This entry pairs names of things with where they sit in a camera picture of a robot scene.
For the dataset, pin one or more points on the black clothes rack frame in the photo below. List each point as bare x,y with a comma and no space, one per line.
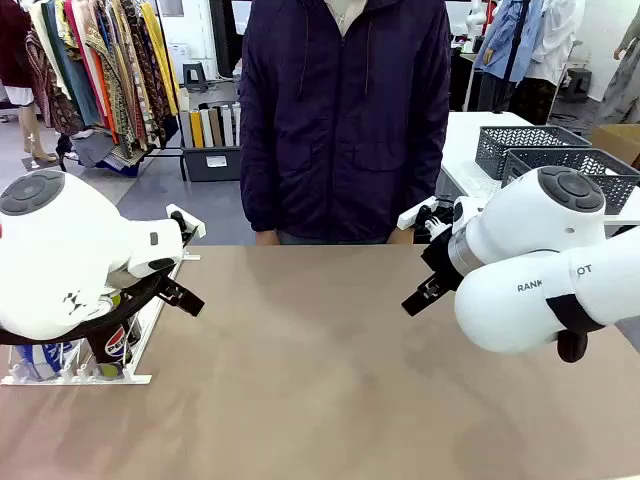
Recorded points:
181,160

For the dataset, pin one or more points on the person in navy jacket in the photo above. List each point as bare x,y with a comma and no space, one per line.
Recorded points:
340,125

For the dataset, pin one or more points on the yellow roll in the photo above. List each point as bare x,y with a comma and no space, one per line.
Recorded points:
197,130

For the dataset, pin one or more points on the white roll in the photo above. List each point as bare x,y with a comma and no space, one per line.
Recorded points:
227,125
206,127

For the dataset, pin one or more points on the dark plastic stool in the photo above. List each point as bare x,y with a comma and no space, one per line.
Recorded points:
580,85
195,77

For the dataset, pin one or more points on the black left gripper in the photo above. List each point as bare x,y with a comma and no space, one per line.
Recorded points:
165,286

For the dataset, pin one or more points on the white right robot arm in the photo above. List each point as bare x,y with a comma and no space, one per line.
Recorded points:
525,240

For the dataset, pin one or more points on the black stand pole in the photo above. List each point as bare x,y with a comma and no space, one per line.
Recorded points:
516,45

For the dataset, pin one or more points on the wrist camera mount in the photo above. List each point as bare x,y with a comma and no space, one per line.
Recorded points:
192,225
415,212

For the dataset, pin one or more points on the orange hanging garment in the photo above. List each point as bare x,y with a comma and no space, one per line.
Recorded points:
106,105

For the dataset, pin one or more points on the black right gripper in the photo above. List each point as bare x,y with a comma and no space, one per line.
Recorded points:
440,260

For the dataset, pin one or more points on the cream roll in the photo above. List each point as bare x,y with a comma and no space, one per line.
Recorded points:
237,122

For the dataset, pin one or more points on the maroon garment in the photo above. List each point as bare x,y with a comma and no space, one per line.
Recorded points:
15,40

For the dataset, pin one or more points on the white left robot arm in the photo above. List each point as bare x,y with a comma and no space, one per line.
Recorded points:
60,260

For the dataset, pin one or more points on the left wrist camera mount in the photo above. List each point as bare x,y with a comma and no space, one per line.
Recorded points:
192,225

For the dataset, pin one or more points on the person's right forearm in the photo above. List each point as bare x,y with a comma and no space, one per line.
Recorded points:
257,190

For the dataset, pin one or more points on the white background table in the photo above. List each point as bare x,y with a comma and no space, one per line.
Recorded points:
465,140

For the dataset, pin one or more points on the brown patterned hanging garment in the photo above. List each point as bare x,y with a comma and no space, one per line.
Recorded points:
55,105

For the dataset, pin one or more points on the brown roll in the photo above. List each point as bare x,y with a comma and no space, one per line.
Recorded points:
215,127

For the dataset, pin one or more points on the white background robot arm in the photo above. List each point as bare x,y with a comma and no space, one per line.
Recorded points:
476,17

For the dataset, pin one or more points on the dark grey plastic basket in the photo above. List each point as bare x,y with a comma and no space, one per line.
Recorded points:
620,175
525,145

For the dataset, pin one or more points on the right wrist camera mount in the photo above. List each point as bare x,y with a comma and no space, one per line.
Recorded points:
415,212

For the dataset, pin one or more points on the grey cloth pile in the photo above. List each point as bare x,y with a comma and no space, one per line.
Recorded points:
95,147

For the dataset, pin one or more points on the grey storage bin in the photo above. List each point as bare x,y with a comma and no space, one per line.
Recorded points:
210,165

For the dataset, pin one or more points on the white can dispenser rack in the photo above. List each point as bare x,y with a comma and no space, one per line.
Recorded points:
135,378

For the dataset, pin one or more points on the dark patterned skirt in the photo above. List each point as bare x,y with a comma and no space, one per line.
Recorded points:
535,100

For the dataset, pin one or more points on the person's right hand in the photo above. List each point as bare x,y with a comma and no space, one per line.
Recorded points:
266,237

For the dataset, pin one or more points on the person's left hand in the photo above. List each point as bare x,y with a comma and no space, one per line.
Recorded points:
395,237

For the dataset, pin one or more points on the person's left forearm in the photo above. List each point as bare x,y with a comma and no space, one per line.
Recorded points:
425,170

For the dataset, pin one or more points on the mannequin legs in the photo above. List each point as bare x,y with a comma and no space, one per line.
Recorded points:
31,130

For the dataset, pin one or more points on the cardboard box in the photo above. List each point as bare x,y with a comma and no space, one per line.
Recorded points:
617,140

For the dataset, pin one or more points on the yellow hanging garment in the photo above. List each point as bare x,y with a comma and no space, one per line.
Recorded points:
160,60

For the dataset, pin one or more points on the white skirt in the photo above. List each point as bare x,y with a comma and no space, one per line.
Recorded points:
19,95

